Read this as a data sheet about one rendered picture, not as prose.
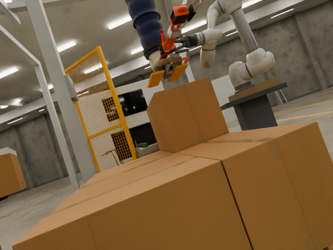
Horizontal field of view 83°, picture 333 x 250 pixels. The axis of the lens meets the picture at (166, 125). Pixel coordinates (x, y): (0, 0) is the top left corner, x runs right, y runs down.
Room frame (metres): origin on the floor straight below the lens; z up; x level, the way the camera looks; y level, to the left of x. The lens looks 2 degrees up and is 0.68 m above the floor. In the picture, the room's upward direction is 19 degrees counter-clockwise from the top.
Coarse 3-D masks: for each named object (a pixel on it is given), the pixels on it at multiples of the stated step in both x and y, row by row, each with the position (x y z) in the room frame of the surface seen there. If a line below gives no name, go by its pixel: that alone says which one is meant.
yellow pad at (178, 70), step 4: (184, 64) 1.40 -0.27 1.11; (176, 68) 1.39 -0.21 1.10; (180, 68) 1.42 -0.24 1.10; (184, 68) 1.46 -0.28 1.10; (172, 72) 1.49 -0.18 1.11; (176, 72) 1.49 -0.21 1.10; (180, 72) 1.53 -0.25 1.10; (172, 76) 1.57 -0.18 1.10; (176, 76) 1.61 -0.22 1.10; (168, 80) 1.67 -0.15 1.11; (172, 80) 1.70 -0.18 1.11
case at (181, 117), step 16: (208, 80) 1.27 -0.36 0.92; (160, 96) 1.20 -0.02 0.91; (176, 96) 1.22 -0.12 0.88; (192, 96) 1.24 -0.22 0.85; (208, 96) 1.26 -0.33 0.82; (160, 112) 1.20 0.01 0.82; (176, 112) 1.21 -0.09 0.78; (192, 112) 1.23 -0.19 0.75; (208, 112) 1.25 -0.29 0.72; (160, 128) 1.39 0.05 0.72; (176, 128) 1.20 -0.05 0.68; (192, 128) 1.22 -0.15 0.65; (208, 128) 1.25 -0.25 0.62; (224, 128) 1.27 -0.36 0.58; (160, 144) 1.64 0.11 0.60; (176, 144) 1.20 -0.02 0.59; (192, 144) 1.22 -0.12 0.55
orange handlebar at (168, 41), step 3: (180, 6) 0.90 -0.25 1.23; (183, 6) 0.89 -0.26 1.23; (177, 9) 0.90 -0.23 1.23; (180, 9) 0.90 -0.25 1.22; (183, 9) 0.90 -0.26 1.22; (186, 9) 0.91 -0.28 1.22; (180, 24) 1.02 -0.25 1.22; (171, 27) 1.03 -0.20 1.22; (165, 39) 1.18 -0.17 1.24; (168, 39) 1.15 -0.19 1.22; (171, 39) 1.19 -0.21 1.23; (174, 39) 1.17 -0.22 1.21; (165, 42) 1.20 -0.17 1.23; (168, 42) 1.18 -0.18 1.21; (171, 42) 1.19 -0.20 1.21; (174, 42) 1.21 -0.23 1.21; (165, 45) 1.23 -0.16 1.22; (171, 45) 1.25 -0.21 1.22; (162, 57) 1.40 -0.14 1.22; (165, 57) 1.43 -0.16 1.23; (186, 57) 1.62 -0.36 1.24; (183, 60) 1.62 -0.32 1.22; (186, 60) 1.66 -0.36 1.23; (183, 63) 1.75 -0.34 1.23
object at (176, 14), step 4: (184, 4) 0.92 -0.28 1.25; (172, 8) 0.91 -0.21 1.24; (176, 8) 0.91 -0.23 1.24; (172, 12) 0.94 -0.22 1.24; (176, 12) 0.90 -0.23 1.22; (180, 12) 0.91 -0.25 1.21; (184, 12) 0.91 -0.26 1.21; (188, 12) 0.92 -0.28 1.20; (172, 16) 0.97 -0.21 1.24; (176, 16) 0.91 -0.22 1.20; (180, 16) 0.92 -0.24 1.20; (184, 16) 0.93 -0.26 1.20; (172, 20) 0.98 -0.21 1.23; (176, 20) 0.95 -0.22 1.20; (180, 20) 0.96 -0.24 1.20; (184, 20) 0.97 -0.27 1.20; (172, 24) 0.98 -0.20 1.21; (176, 24) 0.98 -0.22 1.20
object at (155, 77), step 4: (156, 72) 1.35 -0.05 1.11; (160, 72) 1.36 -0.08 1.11; (164, 72) 1.38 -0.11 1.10; (152, 76) 1.38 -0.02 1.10; (156, 76) 1.41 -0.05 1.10; (160, 76) 1.44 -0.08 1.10; (152, 80) 1.48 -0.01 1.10; (156, 80) 1.51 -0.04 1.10; (160, 80) 1.56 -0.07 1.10; (148, 84) 1.60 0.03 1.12; (152, 84) 1.59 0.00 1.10; (156, 84) 1.64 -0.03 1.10
